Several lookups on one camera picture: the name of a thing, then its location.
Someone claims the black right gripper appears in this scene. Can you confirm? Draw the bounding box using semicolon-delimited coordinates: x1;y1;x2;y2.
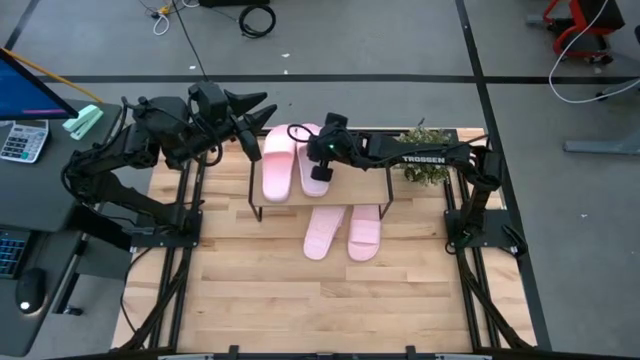
305;112;354;183

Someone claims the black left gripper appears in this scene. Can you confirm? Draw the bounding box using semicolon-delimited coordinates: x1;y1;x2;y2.
214;89;279;163

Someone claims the pink rubber slide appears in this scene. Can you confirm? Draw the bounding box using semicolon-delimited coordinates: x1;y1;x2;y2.
302;204;347;262
347;203;382;263
261;123;298;204
294;122;332;198

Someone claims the black box on floor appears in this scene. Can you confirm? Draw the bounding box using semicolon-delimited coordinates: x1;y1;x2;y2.
198;0;271;8

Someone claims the small green potted plant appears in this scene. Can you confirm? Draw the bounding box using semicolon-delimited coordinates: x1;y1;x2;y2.
397;118;454;187

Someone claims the mint green stapler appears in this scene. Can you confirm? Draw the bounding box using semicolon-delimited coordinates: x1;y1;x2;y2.
62;103;105;141

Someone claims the computer monitor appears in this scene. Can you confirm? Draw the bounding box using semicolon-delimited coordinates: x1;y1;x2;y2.
0;47;80;122

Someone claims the grey desk calculator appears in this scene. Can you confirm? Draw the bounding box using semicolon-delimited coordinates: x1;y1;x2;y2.
0;118;51;165

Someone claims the black desk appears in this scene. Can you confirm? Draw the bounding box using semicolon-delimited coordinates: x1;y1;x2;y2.
0;98;134;359

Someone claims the backlit black keyboard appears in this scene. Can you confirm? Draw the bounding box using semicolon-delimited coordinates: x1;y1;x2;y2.
0;228;32;280

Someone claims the black computer mouse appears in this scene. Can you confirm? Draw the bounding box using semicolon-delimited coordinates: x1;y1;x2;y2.
14;267;49;316

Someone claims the grey metal table foot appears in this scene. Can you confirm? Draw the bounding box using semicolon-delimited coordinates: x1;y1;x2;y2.
594;77;640;101
563;130;640;156

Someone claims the red and black cart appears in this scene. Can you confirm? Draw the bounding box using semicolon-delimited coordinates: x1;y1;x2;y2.
542;0;626;65

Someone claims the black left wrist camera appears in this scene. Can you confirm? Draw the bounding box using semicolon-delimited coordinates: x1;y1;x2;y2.
187;80;230;126

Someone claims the wooden shelf with black frame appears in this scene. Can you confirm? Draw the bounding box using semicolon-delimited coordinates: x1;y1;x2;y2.
248;127;395;223

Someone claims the thin black floor cable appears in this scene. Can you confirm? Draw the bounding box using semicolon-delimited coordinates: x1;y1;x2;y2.
171;0;209;84

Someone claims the coiled black cable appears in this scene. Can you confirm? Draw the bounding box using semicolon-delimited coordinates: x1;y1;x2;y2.
237;3;278;40

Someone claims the white looped cable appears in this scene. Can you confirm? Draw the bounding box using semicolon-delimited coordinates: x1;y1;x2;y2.
151;10;172;37

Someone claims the yellow cable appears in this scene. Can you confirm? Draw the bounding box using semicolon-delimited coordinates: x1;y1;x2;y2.
2;47;106;105

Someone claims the black metal rig frame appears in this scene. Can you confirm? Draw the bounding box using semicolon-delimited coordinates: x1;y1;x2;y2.
149;127;531;360

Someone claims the black cable bundle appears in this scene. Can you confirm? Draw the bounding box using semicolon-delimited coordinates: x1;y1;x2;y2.
452;247;534;351
119;244;194;351

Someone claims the long white floor cable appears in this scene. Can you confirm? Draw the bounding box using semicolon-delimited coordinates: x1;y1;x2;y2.
548;0;640;105

